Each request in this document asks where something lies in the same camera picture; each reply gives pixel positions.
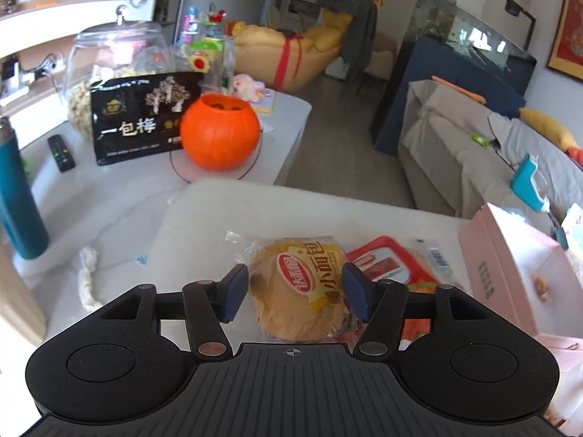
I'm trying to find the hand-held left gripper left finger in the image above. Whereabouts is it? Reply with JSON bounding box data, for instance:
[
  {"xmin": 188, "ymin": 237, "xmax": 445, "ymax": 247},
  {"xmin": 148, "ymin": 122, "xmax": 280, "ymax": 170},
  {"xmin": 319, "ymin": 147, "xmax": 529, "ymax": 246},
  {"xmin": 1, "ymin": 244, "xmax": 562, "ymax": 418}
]
[{"xmin": 98, "ymin": 264, "xmax": 250, "ymax": 358}]

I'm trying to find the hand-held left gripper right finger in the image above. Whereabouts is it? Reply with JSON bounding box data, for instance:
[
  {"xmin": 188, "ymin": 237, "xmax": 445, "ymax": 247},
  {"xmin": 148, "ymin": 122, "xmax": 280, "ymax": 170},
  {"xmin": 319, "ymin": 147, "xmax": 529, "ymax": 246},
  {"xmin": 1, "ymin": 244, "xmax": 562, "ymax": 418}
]
[{"xmin": 343, "ymin": 261, "xmax": 490, "ymax": 358}]

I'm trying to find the red snack packet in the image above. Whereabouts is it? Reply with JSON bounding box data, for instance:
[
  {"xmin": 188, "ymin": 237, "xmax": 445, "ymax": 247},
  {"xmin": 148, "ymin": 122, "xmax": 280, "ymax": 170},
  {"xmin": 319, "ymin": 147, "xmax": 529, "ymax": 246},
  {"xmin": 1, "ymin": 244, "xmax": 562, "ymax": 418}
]
[{"xmin": 345, "ymin": 236, "xmax": 456, "ymax": 342}]

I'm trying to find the small bread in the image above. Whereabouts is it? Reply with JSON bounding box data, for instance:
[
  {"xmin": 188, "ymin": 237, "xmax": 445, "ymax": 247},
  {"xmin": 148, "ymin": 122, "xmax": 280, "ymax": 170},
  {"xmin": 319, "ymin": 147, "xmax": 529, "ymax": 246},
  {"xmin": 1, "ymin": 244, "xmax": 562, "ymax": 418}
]
[{"xmin": 225, "ymin": 230, "xmax": 357, "ymax": 343}]

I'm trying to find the pink cardboard box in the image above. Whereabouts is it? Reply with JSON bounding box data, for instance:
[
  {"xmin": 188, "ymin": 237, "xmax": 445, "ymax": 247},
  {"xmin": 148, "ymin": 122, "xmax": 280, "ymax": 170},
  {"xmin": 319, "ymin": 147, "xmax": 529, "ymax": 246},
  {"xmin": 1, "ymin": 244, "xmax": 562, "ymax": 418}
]
[{"xmin": 458, "ymin": 202, "xmax": 583, "ymax": 342}]

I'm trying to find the small clear packet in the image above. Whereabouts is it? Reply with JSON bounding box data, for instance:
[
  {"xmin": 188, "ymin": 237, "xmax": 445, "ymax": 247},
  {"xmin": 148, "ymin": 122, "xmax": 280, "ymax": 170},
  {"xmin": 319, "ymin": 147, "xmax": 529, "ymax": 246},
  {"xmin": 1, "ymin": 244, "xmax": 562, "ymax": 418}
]
[{"xmin": 416, "ymin": 238, "xmax": 455, "ymax": 279}]

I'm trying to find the orange pumpkin bucket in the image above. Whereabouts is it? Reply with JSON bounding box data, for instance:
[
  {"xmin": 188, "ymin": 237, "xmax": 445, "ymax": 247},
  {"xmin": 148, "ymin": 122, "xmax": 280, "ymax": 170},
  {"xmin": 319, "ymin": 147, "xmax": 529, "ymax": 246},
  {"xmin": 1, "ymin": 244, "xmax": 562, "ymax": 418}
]
[{"xmin": 180, "ymin": 93, "xmax": 261, "ymax": 172}]

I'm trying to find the grey covered sofa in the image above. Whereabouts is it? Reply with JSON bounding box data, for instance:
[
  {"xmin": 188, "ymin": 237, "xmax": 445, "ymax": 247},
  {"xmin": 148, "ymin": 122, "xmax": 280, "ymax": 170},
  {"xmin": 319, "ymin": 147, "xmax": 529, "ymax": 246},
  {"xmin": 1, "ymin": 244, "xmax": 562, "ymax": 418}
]
[{"xmin": 398, "ymin": 79, "xmax": 583, "ymax": 237}]

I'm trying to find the yellow children's book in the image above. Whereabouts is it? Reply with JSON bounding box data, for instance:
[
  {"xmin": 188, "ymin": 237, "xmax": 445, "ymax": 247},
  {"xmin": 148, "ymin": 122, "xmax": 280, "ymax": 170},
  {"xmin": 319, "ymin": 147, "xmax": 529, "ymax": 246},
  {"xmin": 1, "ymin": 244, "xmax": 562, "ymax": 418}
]
[{"xmin": 252, "ymin": 90, "xmax": 277, "ymax": 114}]

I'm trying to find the black snack bag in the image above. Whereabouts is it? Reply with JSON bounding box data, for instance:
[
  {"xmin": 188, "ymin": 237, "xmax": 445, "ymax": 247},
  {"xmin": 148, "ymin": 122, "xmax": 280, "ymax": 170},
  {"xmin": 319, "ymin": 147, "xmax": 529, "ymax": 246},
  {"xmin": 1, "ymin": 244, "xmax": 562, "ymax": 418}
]
[{"xmin": 90, "ymin": 71, "xmax": 204, "ymax": 166}]

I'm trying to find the teal and white toy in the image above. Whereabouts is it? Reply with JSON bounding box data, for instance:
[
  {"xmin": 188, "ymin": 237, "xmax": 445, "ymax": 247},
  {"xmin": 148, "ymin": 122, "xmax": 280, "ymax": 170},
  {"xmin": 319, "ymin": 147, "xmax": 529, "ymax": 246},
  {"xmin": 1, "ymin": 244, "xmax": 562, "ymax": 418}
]
[{"xmin": 511, "ymin": 155, "xmax": 550, "ymax": 213}]

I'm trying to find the pink plush toy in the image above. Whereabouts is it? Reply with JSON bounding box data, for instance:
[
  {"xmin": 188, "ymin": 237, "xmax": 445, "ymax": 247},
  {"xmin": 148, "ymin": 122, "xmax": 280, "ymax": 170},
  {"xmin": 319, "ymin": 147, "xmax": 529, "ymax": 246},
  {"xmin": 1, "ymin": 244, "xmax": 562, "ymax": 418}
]
[{"xmin": 233, "ymin": 74, "xmax": 266, "ymax": 102}]

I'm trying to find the beige wooden board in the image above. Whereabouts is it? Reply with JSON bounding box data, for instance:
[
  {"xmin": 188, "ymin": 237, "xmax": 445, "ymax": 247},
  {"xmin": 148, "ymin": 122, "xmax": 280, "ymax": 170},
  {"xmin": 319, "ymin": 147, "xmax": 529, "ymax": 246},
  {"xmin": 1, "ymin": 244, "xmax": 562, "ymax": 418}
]
[{"xmin": 0, "ymin": 237, "xmax": 47, "ymax": 353}]

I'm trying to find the black remote control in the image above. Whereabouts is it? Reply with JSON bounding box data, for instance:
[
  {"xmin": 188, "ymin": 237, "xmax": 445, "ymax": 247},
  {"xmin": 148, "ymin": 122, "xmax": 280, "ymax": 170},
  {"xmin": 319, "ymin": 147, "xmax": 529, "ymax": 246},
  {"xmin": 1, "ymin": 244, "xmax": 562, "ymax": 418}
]
[{"xmin": 48, "ymin": 135, "xmax": 76, "ymax": 173}]

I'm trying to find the fish tank on blue cabinet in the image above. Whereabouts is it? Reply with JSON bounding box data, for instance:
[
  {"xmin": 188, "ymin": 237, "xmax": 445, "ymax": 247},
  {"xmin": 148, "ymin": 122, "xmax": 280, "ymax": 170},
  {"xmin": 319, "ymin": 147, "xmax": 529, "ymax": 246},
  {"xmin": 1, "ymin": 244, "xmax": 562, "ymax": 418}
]
[{"xmin": 371, "ymin": 0, "xmax": 538, "ymax": 155}]

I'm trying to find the white packet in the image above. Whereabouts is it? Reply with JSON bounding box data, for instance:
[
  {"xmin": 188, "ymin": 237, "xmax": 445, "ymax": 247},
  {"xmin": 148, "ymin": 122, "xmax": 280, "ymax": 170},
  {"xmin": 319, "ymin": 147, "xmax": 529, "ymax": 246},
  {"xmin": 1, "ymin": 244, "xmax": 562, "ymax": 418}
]
[{"xmin": 560, "ymin": 202, "xmax": 583, "ymax": 251}]

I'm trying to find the teal water bottle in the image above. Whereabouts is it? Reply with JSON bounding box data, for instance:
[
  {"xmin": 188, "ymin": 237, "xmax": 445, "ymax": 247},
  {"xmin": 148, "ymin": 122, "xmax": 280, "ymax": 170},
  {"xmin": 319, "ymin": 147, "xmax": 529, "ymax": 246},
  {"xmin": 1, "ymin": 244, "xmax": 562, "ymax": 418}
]
[{"xmin": 0, "ymin": 117, "xmax": 49, "ymax": 260}]

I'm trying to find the yellow sofa chair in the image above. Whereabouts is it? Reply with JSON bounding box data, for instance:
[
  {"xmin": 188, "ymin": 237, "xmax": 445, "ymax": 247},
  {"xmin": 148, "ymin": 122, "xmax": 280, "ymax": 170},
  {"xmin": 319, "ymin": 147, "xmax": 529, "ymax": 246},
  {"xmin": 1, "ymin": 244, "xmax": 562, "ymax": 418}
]
[{"xmin": 233, "ymin": 9, "xmax": 353, "ymax": 92}]

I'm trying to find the colourful toy package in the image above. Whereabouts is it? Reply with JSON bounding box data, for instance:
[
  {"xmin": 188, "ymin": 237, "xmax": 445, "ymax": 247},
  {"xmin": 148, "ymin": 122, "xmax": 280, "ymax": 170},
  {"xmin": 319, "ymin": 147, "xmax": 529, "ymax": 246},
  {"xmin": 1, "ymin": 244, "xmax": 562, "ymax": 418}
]
[{"xmin": 175, "ymin": 4, "xmax": 235, "ymax": 92}]

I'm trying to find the yellow cushion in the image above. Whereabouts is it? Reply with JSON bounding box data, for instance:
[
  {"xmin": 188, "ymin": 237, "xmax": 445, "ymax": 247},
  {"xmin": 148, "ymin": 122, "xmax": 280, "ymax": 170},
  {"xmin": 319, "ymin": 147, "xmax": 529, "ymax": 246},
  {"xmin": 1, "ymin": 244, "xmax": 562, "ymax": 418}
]
[{"xmin": 519, "ymin": 107, "xmax": 580, "ymax": 151}]

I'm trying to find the grey jacket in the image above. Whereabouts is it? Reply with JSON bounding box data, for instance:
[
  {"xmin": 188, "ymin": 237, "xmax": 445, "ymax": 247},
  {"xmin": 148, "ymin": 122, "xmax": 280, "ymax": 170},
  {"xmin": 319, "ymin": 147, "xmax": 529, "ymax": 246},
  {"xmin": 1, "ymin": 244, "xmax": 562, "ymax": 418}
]
[{"xmin": 319, "ymin": 0, "xmax": 379, "ymax": 68}]

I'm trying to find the large glass jar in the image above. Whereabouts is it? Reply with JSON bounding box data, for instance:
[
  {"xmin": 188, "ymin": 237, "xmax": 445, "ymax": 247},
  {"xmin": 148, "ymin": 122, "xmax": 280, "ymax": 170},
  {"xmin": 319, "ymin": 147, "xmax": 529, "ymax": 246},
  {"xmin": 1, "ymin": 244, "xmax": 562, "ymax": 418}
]
[{"xmin": 64, "ymin": 20, "xmax": 170, "ymax": 142}]

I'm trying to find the gold framed wall picture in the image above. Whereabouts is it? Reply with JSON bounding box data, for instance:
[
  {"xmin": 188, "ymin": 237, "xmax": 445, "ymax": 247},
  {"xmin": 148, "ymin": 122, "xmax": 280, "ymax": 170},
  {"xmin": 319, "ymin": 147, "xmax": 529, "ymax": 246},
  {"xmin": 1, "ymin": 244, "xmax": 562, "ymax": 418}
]
[{"xmin": 547, "ymin": 0, "xmax": 583, "ymax": 83}]

